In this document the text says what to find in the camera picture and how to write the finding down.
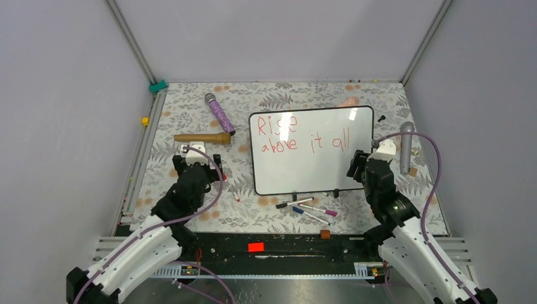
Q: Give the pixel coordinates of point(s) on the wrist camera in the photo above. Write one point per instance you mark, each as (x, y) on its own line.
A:
(385, 152)
(193, 153)

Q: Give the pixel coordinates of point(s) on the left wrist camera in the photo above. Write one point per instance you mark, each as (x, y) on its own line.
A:
(193, 153)

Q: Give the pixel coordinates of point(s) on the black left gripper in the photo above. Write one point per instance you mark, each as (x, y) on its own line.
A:
(180, 163)

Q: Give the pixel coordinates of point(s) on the small brown block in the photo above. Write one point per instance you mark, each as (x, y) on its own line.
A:
(325, 234)

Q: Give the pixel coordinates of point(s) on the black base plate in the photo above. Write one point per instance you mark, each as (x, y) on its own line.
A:
(229, 250)

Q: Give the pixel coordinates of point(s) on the grey toy microphone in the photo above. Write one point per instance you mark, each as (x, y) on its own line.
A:
(407, 128)

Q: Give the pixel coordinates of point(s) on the purple toy microphone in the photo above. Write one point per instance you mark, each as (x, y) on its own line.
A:
(219, 113)

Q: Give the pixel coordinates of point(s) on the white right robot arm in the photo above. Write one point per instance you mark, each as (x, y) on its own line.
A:
(402, 240)

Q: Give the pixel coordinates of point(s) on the white black-framed whiteboard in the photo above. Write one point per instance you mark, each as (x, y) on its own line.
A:
(308, 151)

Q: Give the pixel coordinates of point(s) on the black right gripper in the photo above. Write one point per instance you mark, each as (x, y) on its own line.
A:
(358, 159)

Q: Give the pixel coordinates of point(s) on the black whiteboard marker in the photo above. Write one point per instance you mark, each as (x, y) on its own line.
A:
(283, 205)

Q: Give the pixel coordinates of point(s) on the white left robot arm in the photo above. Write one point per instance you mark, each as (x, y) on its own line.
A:
(160, 239)

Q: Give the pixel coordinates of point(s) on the wooden rolling pin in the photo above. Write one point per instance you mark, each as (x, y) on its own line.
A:
(218, 138)

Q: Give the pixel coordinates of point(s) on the red rectangular tape marker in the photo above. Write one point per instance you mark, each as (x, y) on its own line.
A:
(256, 247)

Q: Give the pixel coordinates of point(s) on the white cable duct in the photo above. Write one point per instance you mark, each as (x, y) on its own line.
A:
(346, 271)

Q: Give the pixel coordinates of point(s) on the pink toy handle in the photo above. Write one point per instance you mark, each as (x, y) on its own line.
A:
(350, 101)

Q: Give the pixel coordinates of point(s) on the small tan block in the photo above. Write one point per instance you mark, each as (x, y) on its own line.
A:
(413, 172)

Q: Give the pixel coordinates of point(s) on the teal corner clip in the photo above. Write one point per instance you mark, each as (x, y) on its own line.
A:
(154, 88)

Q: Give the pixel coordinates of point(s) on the blue whiteboard marker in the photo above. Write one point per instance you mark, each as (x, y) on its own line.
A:
(302, 212)

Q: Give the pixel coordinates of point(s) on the pink whiteboard marker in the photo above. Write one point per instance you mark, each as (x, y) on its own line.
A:
(327, 212)

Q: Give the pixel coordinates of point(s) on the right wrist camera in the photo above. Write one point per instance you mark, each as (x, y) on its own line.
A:
(385, 152)

